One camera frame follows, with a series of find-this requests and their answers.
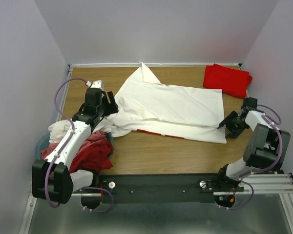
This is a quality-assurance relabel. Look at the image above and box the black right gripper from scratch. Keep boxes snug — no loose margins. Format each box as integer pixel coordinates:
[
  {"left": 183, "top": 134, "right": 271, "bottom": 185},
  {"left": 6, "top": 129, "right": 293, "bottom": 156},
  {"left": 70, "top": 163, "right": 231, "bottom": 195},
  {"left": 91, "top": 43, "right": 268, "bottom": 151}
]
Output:
[{"left": 218, "top": 110, "right": 248, "bottom": 139}]

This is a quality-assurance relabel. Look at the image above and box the white printed t-shirt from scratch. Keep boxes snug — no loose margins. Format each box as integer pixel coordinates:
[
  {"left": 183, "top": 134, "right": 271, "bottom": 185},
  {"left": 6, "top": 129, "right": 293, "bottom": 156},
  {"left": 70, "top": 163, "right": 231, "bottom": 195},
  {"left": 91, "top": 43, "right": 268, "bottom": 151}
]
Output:
[{"left": 95, "top": 63, "right": 227, "bottom": 144}]

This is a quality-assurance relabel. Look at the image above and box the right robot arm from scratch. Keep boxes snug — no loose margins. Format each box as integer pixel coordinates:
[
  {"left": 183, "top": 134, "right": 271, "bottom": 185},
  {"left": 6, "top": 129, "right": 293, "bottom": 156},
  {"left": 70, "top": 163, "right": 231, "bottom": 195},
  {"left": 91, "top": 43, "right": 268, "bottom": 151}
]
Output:
[{"left": 215, "top": 97, "right": 291, "bottom": 191}]

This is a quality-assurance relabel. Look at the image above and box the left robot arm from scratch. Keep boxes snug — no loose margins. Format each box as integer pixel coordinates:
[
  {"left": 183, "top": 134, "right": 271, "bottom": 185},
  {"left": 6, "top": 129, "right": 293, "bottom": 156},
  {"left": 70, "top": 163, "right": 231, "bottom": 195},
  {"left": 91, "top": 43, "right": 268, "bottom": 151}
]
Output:
[{"left": 31, "top": 88, "right": 118, "bottom": 208}]

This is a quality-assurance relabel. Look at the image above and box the pink t-shirt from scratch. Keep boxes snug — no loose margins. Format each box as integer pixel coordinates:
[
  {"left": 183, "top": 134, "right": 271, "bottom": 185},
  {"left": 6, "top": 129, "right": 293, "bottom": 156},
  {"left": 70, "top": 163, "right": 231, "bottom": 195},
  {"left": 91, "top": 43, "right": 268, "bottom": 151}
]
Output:
[{"left": 40, "top": 130, "right": 110, "bottom": 159}]

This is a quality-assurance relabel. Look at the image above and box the folded bright red t-shirt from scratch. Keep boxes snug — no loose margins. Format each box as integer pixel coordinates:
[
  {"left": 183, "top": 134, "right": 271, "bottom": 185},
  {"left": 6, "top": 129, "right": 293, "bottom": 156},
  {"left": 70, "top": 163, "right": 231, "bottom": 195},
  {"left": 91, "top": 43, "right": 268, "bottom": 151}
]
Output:
[{"left": 203, "top": 64, "right": 252, "bottom": 98}]

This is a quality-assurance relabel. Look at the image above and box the dark red t-shirt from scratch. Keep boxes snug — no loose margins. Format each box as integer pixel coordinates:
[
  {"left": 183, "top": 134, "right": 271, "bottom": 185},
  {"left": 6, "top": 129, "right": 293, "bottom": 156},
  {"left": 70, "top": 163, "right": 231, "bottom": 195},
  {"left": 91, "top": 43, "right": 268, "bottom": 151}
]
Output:
[{"left": 69, "top": 141, "right": 114, "bottom": 173}]

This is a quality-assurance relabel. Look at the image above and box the teal plastic bin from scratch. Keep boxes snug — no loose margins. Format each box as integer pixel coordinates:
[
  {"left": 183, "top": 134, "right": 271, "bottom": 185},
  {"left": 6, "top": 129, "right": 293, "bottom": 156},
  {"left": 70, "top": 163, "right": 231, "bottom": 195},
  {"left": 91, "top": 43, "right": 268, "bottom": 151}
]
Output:
[{"left": 35, "top": 132, "right": 115, "bottom": 160}]

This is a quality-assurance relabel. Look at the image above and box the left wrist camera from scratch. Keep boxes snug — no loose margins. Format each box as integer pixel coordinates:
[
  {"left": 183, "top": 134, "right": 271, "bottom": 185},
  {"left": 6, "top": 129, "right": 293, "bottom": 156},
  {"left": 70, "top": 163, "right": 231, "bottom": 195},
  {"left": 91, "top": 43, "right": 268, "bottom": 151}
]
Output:
[{"left": 90, "top": 80, "right": 104, "bottom": 90}]

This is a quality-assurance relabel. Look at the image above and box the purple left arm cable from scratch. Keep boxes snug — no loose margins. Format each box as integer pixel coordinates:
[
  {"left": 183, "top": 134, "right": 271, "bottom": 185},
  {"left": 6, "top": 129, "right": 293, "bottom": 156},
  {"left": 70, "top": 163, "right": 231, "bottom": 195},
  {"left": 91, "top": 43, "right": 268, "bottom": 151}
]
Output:
[{"left": 44, "top": 78, "right": 115, "bottom": 214}]

